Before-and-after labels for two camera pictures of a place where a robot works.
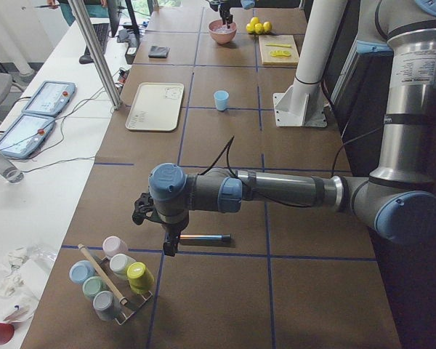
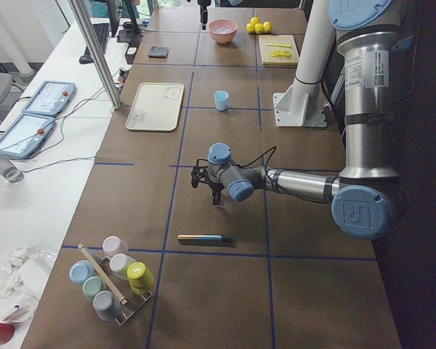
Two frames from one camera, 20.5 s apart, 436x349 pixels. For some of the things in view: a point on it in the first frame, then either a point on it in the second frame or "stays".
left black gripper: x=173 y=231 to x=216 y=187
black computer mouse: x=86 y=59 stays
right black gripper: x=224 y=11 to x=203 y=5
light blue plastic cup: x=221 y=98 stays
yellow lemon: x=259 y=28 stays
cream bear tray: x=156 y=106 stays
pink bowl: x=220 y=33 stays
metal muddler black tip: x=225 y=237 stays
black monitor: x=115 y=7 to x=128 y=12
